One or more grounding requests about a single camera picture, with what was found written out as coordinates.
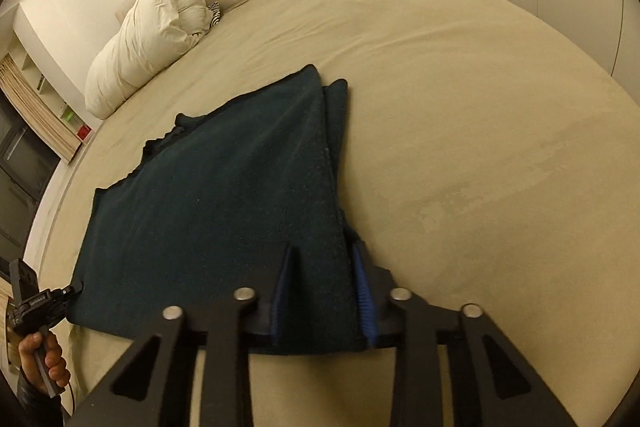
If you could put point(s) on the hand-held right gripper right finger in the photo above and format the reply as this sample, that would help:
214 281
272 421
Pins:
367 302

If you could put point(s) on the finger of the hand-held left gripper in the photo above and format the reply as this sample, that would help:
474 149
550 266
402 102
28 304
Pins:
72 294

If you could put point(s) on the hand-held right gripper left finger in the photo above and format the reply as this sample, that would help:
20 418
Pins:
210 347

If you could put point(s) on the dark teal knit sweater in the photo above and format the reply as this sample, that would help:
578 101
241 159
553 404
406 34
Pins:
225 207

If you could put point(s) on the person's left forearm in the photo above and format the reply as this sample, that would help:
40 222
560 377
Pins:
37 407

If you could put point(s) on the person's left hand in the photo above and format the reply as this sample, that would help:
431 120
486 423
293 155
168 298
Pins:
30 357

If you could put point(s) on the red box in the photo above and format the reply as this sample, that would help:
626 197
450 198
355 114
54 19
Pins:
84 132

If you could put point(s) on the green box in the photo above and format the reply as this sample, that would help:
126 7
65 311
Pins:
67 113

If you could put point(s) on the bed with beige sheet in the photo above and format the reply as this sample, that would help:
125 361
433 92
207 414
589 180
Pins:
475 132

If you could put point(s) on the white open shelf unit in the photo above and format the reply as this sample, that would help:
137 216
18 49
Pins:
45 77

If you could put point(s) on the rolled white duvet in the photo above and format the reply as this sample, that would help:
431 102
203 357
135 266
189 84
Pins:
145 52

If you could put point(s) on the black white striped cloth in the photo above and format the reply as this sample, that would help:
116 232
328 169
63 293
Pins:
215 14

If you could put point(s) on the wall shelf with items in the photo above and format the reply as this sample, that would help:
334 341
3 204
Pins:
40 117

